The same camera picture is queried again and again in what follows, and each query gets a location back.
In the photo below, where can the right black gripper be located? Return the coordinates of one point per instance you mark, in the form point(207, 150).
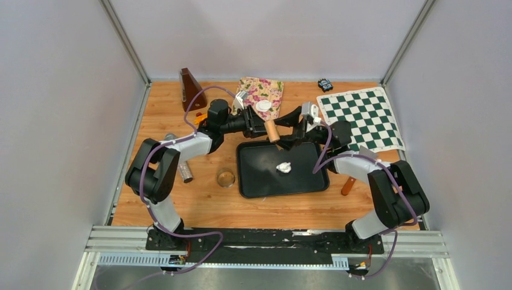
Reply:
point(287, 142)

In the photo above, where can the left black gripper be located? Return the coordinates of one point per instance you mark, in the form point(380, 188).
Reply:
point(254, 125)

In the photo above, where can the wooden pastry roller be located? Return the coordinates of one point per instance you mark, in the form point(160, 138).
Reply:
point(272, 131)

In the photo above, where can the black baking tray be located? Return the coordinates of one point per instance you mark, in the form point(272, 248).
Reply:
point(264, 170)

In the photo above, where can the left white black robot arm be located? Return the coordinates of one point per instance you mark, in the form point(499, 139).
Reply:
point(153, 170)

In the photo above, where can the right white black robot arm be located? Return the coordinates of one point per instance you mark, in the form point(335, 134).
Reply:
point(398, 198)

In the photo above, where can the small blue black toy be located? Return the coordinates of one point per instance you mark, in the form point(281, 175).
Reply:
point(325, 85)

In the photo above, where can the orange toy car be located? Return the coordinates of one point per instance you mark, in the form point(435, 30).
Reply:
point(200, 118)

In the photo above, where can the brown wooden metronome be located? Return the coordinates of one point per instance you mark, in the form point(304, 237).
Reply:
point(190, 87)

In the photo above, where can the green white chess mat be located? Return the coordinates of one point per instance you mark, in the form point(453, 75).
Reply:
point(373, 123)

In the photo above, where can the silver glitter tube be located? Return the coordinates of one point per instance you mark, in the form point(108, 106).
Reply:
point(183, 168)

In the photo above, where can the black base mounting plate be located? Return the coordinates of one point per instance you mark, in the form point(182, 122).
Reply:
point(262, 246)

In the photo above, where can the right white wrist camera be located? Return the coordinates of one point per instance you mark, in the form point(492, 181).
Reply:
point(310, 112)

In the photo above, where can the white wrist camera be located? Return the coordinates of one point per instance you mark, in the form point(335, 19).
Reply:
point(239, 100)
point(310, 112)

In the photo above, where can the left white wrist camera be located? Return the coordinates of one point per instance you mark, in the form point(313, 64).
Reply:
point(239, 100)

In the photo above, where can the wooden handled metal scraper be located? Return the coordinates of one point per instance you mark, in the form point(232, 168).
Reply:
point(357, 168)

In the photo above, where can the aluminium frame rail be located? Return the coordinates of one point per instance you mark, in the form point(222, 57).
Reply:
point(126, 246)

